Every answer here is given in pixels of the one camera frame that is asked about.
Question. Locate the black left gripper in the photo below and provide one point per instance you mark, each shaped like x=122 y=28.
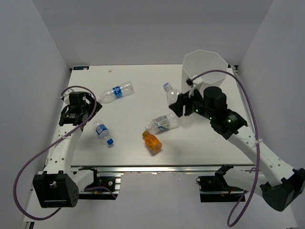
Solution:
x=91 y=100

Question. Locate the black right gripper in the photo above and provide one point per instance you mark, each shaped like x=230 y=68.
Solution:
x=183 y=99

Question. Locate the clear unlabelled plastic bottle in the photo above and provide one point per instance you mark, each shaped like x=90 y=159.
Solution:
x=172 y=94

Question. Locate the clear bottle white green label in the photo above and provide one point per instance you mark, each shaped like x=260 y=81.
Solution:
x=163 y=123

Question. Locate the clear bottle blue cap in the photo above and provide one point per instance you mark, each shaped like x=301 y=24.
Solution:
x=103 y=133

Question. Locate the Aquafina bottle white cap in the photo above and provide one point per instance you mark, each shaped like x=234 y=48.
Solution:
x=116 y=92

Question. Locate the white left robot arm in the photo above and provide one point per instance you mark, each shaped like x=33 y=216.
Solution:
x=58 y=186

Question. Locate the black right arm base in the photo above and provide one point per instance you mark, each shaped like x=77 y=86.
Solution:
x=214 y=188

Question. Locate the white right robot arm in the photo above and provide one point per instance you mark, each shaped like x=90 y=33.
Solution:
x=284 y=183

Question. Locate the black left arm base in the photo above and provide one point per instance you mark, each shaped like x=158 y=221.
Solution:
x=104 y=186

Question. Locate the white octagonal bin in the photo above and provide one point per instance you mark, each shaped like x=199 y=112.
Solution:
x=201 y=61

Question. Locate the blue table edge label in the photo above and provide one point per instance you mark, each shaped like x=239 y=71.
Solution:
x=80 y=68

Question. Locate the orange plastic bottle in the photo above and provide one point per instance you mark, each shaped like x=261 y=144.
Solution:
x=152 y=142

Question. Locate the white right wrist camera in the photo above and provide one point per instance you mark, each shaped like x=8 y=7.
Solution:
x=195 y=83

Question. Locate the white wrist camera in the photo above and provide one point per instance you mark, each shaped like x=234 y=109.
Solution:
x=65 y=97
x=195 y=83

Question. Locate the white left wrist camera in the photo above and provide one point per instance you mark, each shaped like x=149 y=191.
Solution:
x=65 y=97

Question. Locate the aluminium table rail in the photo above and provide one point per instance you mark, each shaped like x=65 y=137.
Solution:
x=246 y=101

